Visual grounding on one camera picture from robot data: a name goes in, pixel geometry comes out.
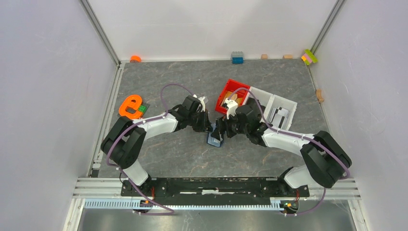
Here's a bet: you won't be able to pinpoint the green pink toy brick stack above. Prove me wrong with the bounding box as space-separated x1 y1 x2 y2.
301 49 318 66

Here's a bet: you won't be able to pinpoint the red plastic bin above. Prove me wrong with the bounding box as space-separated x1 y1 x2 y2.
215 79 250 114

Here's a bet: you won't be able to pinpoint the orange round cap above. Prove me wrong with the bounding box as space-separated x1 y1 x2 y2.
129 55 141 63

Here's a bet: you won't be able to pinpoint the purple cable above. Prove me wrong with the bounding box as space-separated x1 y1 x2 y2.
227 88 351 218
106 83 197 217

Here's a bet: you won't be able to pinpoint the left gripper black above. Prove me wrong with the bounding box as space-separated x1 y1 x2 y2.
188 109 213 133

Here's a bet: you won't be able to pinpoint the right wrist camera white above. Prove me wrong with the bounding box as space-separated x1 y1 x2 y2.
222 99 238 119

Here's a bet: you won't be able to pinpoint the curved tan wooden piece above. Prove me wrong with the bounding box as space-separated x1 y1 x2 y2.
315 89 324 103

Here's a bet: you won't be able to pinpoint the green toy block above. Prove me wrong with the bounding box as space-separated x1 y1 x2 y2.
138 105 148 114

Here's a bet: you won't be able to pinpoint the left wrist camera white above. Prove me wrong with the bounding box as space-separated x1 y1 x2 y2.
193 94 208 112

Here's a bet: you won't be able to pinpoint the white plastic bin right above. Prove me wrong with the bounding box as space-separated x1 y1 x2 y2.
264 95 297 130

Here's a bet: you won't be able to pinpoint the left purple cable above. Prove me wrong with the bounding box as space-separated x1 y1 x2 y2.
106 83 197 217

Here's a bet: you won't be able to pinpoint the blue grey toy brick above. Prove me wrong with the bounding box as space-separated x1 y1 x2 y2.
231 51 244 64

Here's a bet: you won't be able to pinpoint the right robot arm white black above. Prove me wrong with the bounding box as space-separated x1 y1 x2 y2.
211 99 352 196

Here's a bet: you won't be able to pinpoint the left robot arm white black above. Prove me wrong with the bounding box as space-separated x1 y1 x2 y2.
101 95 212 196

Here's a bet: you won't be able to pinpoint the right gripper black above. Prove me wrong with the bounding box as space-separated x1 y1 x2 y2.
210 111 249 142

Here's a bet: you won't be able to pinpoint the black white cards in bin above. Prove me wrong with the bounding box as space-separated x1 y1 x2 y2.
270 107 289 128

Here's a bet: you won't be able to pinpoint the flat tan wooden block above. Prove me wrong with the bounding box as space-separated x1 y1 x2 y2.
283 54 293 59

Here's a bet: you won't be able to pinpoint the white plastic bin left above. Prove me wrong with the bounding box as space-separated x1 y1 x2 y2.
249 86 274 112

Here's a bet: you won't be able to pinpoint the white plastic bin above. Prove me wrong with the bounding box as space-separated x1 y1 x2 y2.
264 95 297 130
249 86 274 112

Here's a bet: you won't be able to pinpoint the orange plastic letter shape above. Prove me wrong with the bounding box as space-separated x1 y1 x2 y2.
119 95 143 119

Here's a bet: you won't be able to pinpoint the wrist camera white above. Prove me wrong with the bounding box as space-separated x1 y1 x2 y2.
193 94 208 112
222 99 238 119

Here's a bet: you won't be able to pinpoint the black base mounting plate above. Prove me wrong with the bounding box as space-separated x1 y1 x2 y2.
139 177 310 205

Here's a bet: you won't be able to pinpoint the navy blue card holder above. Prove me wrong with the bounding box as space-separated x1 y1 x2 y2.
207 123 224 148

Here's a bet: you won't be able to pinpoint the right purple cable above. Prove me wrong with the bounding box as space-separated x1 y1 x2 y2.
227 88 351 218

